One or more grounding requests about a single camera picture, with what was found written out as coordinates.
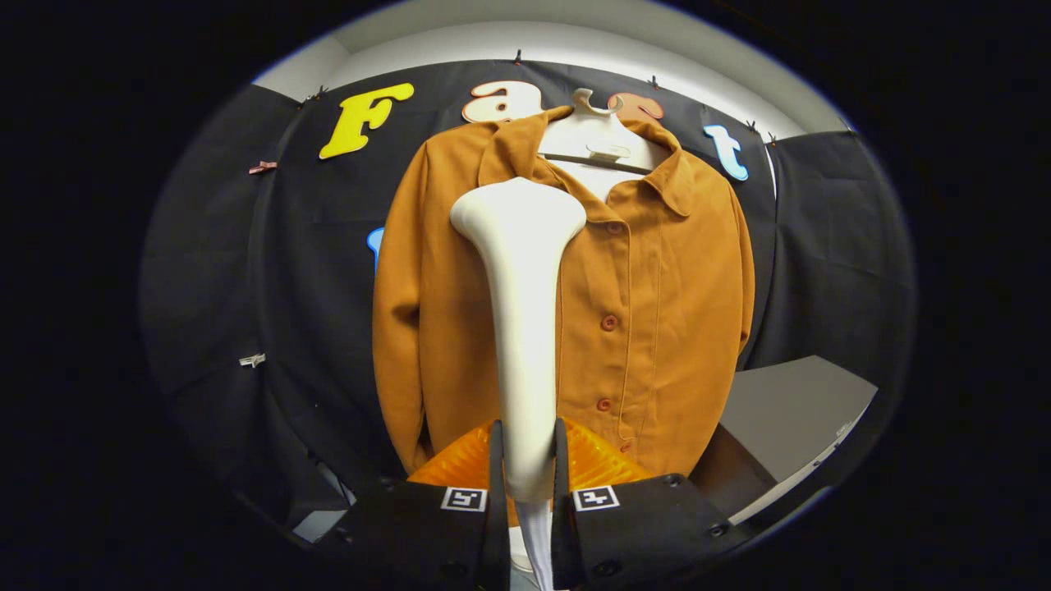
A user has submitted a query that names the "white garment steamer head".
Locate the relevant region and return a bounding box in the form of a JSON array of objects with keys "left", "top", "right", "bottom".
[{"left": 449, "top": 176, "right": 588, "bottom": 503}]

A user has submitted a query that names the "black backdrop cloth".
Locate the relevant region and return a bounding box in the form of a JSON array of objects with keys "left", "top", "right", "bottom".
[{"left": 140, "top": 59, "right": 916, "bottom": 526}]

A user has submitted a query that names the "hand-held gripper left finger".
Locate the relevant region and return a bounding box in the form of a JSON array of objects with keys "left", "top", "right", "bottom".
[{"left": 316, "top": 419, "right": 510, "bottom": 591}]

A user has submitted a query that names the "white mannequin torso stand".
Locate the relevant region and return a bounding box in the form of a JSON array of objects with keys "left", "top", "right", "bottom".
[{"left": 509, "top": 88, "right": 670, "bottom": 573}]

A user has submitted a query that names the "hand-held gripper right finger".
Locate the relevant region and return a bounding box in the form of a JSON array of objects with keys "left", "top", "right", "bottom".
[{"left": 552, "top": 417, "right": 752, "bottom": 590}]

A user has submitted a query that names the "orange-brown button shirt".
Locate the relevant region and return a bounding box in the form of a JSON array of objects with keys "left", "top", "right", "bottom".
[{"left": 372, "top": 105, "right": 756, "bottom": 493}]

